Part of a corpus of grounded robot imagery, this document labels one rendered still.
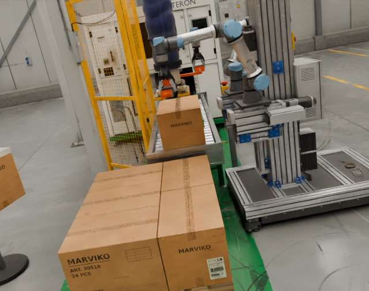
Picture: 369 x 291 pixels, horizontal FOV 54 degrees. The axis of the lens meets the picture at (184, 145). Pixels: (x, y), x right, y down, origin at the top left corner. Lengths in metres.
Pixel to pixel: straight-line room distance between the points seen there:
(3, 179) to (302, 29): 11.17
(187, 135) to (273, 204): 0.98
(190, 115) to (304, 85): 0.99
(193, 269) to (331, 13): 11.67
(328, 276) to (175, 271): 1.00
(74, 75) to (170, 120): 1.24
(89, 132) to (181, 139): 1.20
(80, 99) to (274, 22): 2.13
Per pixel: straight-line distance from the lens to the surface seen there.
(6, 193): 3.04
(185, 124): 3.26
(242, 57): 2.57
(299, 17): 12.87
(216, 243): 2.23
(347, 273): 2.70
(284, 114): 2.72
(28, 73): 12.71
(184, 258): 2.28
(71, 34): 3.89
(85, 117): 4.05
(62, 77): 6.25
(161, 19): 2.89
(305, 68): 3.00
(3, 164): 3.02
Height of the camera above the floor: 1.71
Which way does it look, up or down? 19 degrees down
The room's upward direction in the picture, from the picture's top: 10 degrees counter-clockwise
